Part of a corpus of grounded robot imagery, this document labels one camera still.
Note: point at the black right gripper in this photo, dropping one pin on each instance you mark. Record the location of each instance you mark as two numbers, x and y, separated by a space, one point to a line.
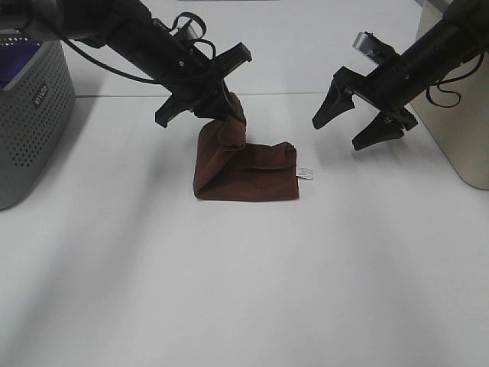
383 89

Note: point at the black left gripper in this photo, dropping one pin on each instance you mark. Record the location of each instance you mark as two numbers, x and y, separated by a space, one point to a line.
212 100

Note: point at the brown towel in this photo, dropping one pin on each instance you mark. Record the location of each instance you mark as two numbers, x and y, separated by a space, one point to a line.
228 168

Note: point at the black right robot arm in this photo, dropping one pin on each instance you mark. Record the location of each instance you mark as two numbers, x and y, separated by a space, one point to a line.
458 37

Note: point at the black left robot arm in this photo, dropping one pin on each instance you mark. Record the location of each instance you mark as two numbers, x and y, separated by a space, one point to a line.
167 55

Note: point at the beige storage box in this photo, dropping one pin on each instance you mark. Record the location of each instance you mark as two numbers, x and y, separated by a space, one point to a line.
457 119

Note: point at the grey perforated plastic basket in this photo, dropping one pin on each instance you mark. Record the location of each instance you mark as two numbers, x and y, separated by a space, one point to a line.
35 109

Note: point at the purple towel in basket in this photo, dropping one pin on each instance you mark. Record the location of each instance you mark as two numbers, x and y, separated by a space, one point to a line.
17 58

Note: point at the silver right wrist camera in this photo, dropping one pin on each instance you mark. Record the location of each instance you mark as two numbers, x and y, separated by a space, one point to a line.
373 48

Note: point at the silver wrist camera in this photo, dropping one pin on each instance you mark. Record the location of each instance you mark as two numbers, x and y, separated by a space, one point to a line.
186 33
373 48

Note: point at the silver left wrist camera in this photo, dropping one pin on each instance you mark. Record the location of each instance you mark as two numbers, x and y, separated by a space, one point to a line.
186 33

